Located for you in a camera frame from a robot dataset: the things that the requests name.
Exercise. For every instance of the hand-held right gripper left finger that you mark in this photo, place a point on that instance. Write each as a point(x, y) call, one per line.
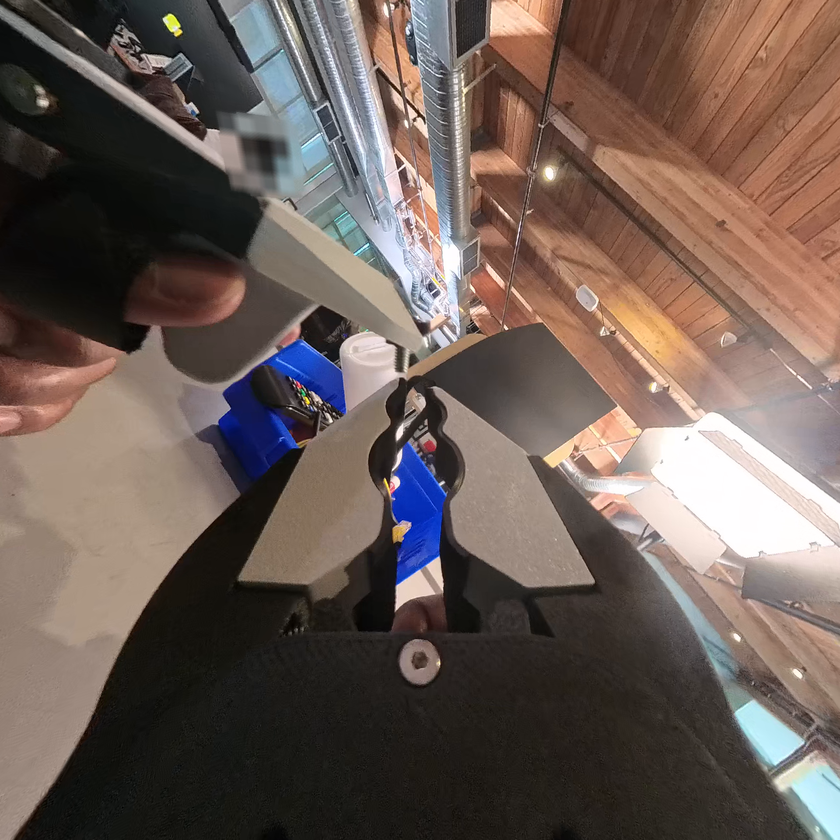
point(308, 525)

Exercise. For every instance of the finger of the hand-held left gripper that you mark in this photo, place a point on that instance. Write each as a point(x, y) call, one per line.
point(328, 275)

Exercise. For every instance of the black computer monitor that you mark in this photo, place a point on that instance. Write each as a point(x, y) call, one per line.
point(216, 59)

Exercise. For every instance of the metal air duct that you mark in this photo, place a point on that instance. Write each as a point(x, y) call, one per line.
point(341, 85)
point(449, 164)

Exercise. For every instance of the black remote control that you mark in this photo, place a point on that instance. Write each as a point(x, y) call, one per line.
point(289, 394)

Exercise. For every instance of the dark panel with wooden edge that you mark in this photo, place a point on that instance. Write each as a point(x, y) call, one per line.
point(525, 387)

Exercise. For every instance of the black metal stand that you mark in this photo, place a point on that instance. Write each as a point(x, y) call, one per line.
point(807, 617)

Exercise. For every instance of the black knob with screw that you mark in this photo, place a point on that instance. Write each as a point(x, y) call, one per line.
point(401, 361)

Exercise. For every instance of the white ceiling access point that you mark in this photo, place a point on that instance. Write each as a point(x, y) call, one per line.
point(587, 298)

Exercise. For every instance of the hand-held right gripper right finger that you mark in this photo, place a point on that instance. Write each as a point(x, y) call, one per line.
point(518, 531)

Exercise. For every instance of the white plastic bottle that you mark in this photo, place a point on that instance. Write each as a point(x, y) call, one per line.
point(367, 367)

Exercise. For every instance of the person's left hand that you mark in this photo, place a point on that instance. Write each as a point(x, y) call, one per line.
point(184, 292)

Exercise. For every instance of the large blue plastic bin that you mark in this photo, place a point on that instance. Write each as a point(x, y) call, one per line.
point(262, 426)

